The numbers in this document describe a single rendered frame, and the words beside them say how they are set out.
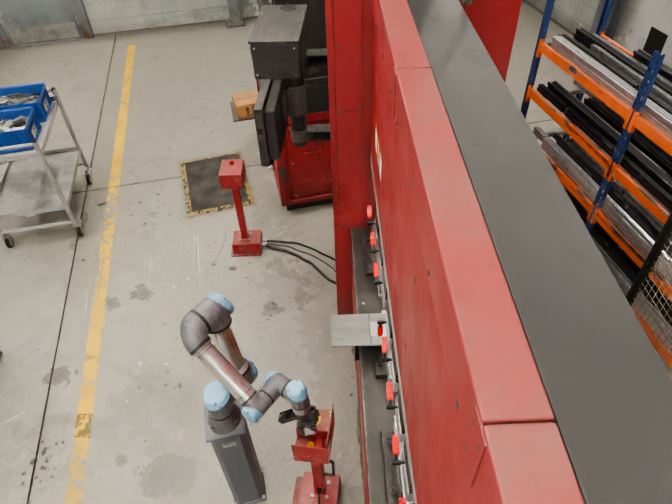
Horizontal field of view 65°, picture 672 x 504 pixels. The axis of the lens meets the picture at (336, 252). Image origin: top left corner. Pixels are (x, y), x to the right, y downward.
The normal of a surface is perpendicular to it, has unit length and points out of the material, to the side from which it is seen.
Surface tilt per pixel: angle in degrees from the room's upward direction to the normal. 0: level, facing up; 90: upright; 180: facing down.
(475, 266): 0
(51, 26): 90
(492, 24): 90
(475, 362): 0
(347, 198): 90
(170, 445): 0
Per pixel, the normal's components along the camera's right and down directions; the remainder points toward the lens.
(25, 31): 0.22, 0.67
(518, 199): -0.03, -0.72
